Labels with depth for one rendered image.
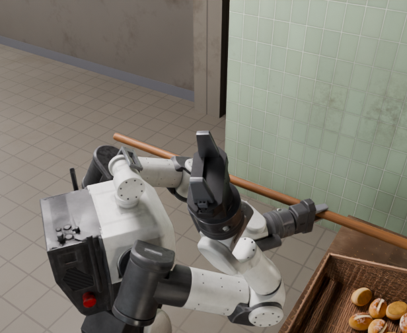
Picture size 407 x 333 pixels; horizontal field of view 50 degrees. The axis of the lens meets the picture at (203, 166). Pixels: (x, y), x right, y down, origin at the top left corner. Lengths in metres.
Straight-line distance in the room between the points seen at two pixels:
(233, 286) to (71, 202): 0.45
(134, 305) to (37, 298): 1.91
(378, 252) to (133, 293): 1.53
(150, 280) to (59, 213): 0.32
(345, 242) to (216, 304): 1.35
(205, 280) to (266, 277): 0.14
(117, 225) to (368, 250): 1.47
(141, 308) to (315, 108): 2.02
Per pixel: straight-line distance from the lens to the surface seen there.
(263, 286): 0.97
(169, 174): 1.34
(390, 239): 1.39
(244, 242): 0.92
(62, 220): 1.10
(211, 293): 0.99
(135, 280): 0.94
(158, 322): 1.38
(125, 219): 1.06
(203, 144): 0.68
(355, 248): 2.25
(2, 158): 4.12
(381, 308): 1.96
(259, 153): 3.09
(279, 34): 2.69
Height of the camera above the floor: 2.11
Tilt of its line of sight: 35 degrees down
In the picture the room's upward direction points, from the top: straight up
